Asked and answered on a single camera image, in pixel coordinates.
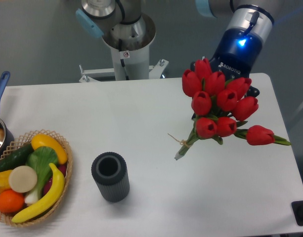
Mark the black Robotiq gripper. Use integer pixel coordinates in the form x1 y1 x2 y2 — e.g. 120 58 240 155
190 29 262 98

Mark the red tulip bouquet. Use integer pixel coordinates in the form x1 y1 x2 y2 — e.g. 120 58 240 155
174 58 291 160

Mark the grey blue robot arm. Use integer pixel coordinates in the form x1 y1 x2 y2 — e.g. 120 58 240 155
76 0 283 80

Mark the dark grey ribbed vase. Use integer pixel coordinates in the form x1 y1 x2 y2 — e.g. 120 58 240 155
91 152 130 202

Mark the black device at table edge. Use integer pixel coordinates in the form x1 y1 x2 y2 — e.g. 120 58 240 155
291 200 303 226

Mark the dark red vegetable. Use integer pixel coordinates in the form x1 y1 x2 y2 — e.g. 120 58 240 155
43 164 67 196

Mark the green bok choy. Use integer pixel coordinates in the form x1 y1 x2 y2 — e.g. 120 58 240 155
25 146 58 205

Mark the yellow banana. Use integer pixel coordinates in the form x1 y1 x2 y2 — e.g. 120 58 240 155
11 163 65 224

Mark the green cucumber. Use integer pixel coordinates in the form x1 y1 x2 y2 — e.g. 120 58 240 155
0 143 34 172

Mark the woven wicker basket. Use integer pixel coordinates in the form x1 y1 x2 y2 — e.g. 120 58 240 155
0 129 73 228

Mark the beige round slice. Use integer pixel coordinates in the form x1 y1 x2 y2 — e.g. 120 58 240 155
8 165 38 193

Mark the yellow bell pepper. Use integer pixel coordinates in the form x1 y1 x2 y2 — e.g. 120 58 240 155
0 170 12 193

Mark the orange fruit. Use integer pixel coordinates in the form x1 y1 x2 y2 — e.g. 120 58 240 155
0 189 24 213

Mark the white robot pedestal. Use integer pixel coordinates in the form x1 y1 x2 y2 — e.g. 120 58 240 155
76 10 169 82

